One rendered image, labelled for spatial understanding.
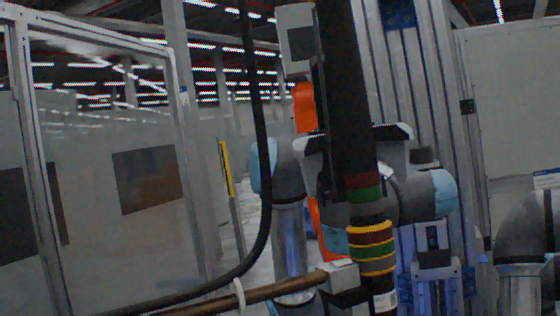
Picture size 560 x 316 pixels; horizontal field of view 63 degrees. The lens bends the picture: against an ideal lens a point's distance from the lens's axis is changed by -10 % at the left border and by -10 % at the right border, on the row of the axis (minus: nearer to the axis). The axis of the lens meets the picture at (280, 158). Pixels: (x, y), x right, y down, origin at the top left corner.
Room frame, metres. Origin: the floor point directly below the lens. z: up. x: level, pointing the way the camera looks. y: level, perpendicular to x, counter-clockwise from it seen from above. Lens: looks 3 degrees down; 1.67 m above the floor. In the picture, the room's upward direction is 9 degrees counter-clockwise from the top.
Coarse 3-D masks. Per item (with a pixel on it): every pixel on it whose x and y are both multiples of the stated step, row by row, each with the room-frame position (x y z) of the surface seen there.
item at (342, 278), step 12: (324, 264) 0.45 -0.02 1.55; (348, 264) 0.43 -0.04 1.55; (336, 276) 0.42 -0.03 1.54; (348, 276) 0.43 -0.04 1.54; (324, 288) 0.43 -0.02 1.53; (336, 288) 0.42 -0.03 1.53; (348, 288) 0.43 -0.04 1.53; (360, 288) 0.43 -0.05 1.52; (324, 300) 0.45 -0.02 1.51; (336, 300) 0.43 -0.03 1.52; (348, 300) 0.42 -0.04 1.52; (360, 300) 0.42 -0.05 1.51; (348, 312) 0.43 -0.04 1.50; (360, 312) 0.43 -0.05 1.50
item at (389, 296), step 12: (360, 276) 0.45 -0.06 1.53; (372, 276) 0.44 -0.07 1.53; (384, 276) 0.44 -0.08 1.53; (372, 288) 0.44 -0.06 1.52; (384, 288) 0.44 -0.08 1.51; (372, 300) 0.44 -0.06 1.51; (384, 300) 0.44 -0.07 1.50; (396, 300) 0.45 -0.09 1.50; (372, 312) 0.44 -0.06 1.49; (384, 312) 0.44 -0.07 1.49; (396, 312) 0.45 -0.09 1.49
